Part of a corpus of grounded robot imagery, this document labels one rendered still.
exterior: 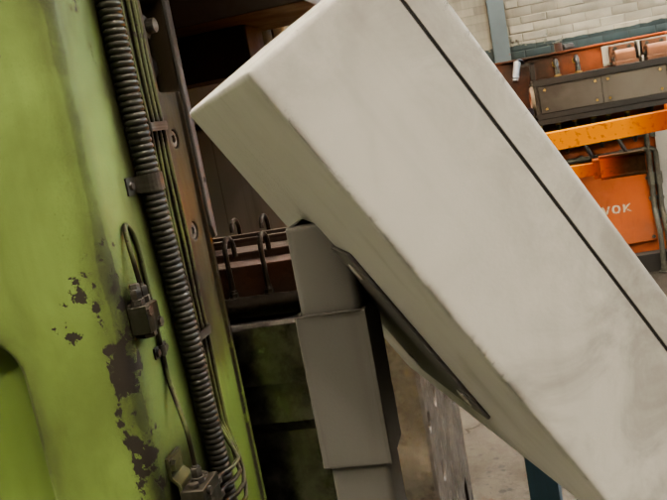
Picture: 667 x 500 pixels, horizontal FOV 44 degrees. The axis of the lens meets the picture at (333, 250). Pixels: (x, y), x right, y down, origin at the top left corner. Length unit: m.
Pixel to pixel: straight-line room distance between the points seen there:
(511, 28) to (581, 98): 4.25
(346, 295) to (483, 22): 8.21
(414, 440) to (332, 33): 0.73
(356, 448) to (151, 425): 0.28
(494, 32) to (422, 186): 8.31
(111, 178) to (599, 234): 0.48
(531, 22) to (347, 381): 8.33
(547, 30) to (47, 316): 8.12
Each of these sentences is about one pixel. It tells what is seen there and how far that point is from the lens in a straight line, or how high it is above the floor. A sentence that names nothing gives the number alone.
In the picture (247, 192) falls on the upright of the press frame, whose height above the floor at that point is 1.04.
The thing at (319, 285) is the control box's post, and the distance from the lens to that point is 0.48.
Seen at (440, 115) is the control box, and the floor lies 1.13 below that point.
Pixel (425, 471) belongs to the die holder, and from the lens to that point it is 1.01.
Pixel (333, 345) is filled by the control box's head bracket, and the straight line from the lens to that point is 0.49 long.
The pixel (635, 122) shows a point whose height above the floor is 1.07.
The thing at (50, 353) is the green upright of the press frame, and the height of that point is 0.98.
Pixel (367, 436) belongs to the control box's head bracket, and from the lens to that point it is 0.51.
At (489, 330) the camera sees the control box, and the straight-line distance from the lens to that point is 0.34.
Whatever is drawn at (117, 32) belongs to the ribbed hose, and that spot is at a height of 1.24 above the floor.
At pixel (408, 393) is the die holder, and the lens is 0.97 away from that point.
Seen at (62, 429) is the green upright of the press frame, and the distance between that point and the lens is 0.78.
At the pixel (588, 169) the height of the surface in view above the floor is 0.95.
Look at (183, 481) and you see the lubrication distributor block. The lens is 0.78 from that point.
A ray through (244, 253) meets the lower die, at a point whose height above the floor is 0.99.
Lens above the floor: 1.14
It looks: 9 degrees down
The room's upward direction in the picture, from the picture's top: 11 degrees counter-clockwise
